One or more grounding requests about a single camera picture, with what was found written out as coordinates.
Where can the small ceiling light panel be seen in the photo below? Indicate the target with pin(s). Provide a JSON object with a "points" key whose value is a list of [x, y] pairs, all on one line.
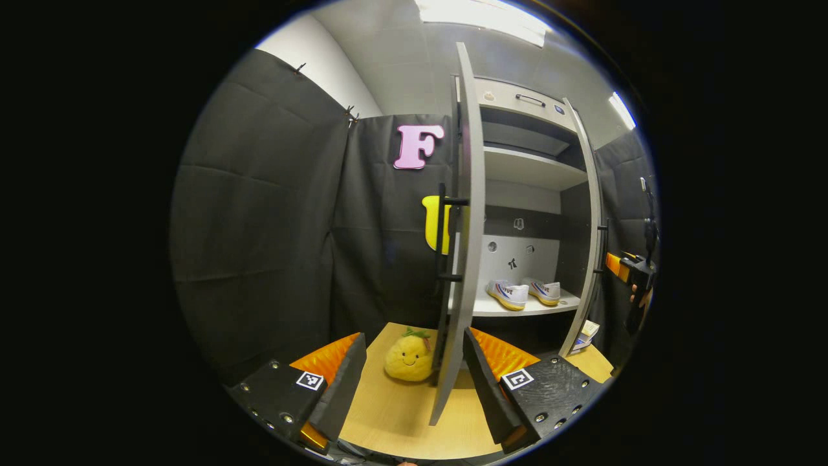
{"points": [[622, 110]]}

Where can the yellow plush toy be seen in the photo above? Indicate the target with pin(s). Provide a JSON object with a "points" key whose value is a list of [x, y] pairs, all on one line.
{"points": [[409, 359]]}

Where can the white striped shoe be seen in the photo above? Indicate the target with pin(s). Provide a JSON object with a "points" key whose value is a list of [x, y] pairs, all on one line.
{"points": [[546, 292], [508, 296]]}

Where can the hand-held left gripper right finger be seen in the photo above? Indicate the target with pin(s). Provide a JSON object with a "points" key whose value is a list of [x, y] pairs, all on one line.
{"points": [[488, 395]]}

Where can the large ceiling light panel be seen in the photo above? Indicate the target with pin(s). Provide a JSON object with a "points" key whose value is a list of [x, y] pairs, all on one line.
{"points": [[485, 16]]}

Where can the black backdrop cloth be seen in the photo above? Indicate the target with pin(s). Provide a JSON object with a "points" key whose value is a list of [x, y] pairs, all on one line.
{"points": [[259, 226]]}

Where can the small book stack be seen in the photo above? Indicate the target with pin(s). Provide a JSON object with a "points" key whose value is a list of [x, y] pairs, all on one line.
{"points": [[587, 333]]}

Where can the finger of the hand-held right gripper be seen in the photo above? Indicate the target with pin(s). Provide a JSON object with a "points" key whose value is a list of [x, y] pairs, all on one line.
{"points": [[618, 266]]}

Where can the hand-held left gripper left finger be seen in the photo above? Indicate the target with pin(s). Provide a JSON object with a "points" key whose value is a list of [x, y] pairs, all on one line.
{"points": [[336, 395]]}

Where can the grey shoe cabinet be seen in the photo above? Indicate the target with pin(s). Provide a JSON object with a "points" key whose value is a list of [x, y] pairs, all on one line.
{"points": [[527, 168]]}

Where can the grey shoe cabinet door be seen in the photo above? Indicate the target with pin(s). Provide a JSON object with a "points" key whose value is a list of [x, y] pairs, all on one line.
{"points": [[585, 259], [469, 226]]}

